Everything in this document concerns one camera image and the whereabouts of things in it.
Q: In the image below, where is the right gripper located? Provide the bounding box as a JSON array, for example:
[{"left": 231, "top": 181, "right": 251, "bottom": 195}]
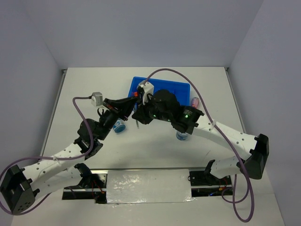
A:
[{"left": 134, "top": 93, "right": 172, "bottom": 123}]

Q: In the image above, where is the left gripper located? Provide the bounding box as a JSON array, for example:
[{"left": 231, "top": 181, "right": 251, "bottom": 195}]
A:
[{"left": 99, "top": 99, "right": 136, "bottom": 141}]

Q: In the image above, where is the blue jar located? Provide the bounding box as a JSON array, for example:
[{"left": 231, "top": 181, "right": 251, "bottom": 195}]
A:
[
  {"left": 113, "top": 119, "right": 126, "bottom": 133},
  {"left": 176, "top": 131, "right": 189, "bottom": 141}
]

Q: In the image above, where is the pink glue bottle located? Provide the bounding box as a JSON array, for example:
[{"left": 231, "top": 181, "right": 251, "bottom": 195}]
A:
[{"left": 191, "top": 97, "right": 199, "bottom": 109}]

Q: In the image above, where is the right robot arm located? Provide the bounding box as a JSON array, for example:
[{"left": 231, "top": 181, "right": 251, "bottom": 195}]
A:
[{"left": 132, "top": 89, "right": 269, "bottom": 184}]

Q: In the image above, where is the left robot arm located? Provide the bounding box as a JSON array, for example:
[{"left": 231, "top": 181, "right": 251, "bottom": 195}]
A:
[{"left": 0, "top": 92, "right": 138, "bottom": 216}]

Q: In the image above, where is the blue compartment tray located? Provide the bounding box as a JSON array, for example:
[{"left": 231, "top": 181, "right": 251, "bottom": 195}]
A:
[{"left": 128, "top": 76, "right": 190, "bottom": 105}]

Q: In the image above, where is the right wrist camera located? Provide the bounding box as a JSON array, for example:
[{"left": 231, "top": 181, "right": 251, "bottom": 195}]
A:
[{"left": 137, "top": 80, "right": 154, "bottom": 105}]

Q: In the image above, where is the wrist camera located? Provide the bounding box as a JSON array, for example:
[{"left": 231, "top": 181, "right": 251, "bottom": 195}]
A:
[
  {"left": 137, "top": 80, "right": 154, "bottom": 105},
  {"left": 91, "top": 92, "right": 103, "bottom": 108}
]

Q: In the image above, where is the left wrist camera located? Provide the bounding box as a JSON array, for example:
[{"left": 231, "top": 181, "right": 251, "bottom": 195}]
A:
[{"left": 91, "top": 92, "right": 103, "bottom": 108}]

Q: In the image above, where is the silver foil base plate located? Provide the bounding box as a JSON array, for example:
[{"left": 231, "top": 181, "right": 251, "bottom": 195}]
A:
[{"left": 106, "top": 169, "right": 193, "bottom": 204}]

